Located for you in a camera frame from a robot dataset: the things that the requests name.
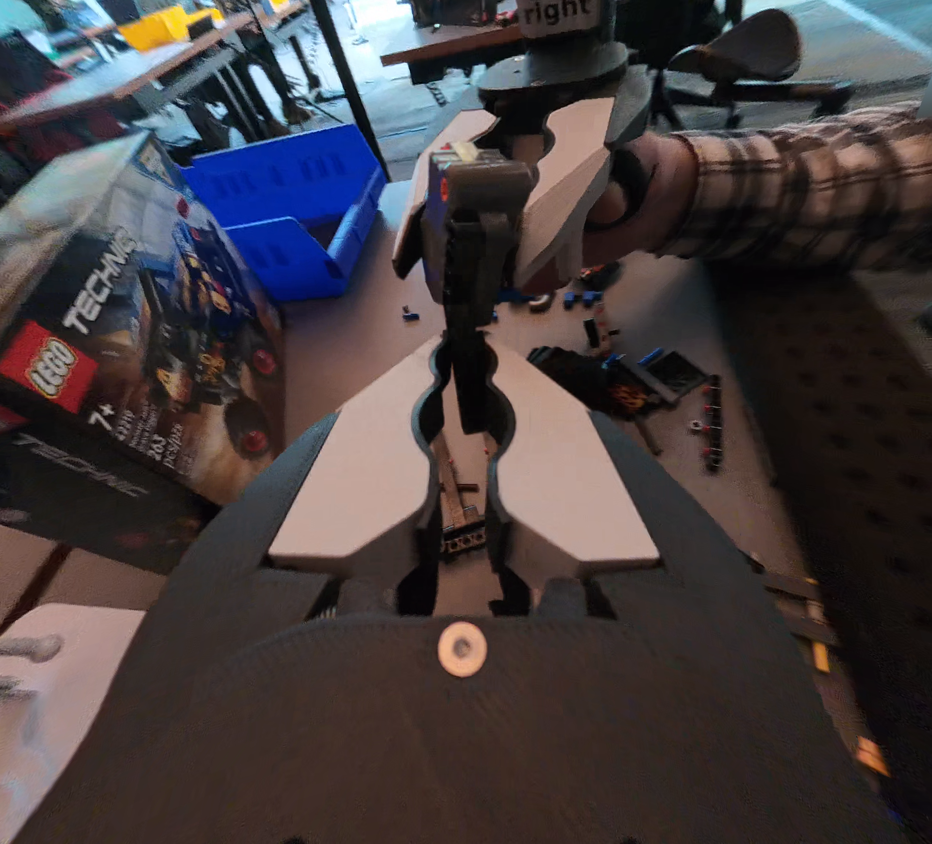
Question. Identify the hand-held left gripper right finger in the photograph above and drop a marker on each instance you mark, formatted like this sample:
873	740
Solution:
575	495

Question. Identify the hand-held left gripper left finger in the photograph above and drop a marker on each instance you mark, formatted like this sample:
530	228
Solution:
357	495

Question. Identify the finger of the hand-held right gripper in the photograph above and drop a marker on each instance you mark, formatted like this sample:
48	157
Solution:
423	189
571	189

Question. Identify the grey toy pull-back motor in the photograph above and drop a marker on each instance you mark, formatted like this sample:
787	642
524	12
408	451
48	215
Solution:
488	196

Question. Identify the black toy beam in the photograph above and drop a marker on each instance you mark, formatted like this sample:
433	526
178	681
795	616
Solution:
474	363

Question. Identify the person's right forearm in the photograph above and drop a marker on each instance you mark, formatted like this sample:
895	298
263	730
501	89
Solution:
801	189

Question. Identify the grey desk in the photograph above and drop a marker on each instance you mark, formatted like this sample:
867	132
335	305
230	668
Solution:
350	349

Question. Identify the white desk stand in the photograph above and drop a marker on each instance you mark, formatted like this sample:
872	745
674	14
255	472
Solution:
73	699

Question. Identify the person's right hand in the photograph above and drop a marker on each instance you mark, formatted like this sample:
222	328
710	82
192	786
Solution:
673	196

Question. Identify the black toy fender piece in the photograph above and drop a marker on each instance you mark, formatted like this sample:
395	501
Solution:
568	375

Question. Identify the black panel flame sticker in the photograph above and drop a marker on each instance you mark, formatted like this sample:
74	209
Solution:
629	385

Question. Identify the blue plastic bin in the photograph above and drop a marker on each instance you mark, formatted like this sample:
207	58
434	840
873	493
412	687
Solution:
277	189

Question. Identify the brown background table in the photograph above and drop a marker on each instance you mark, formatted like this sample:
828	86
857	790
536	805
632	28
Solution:
452	43

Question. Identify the black beam red pins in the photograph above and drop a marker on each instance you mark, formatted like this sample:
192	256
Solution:
714	422

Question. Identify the black grille toy panel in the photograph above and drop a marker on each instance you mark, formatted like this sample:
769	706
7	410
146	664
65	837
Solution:
682	368

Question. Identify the black metal pole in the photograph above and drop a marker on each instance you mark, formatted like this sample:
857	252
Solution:
324	28

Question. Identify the black saddle stool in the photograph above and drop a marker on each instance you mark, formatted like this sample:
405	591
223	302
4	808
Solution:
750	50

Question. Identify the monster truck toy set box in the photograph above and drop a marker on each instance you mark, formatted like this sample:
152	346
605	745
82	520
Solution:
131	334

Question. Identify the black perforated board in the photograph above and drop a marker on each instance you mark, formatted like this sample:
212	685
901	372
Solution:
859	495

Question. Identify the yellow bin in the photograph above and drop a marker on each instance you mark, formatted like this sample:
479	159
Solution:
153	28

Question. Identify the long background workbench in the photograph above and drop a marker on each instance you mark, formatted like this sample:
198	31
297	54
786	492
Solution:
88	79

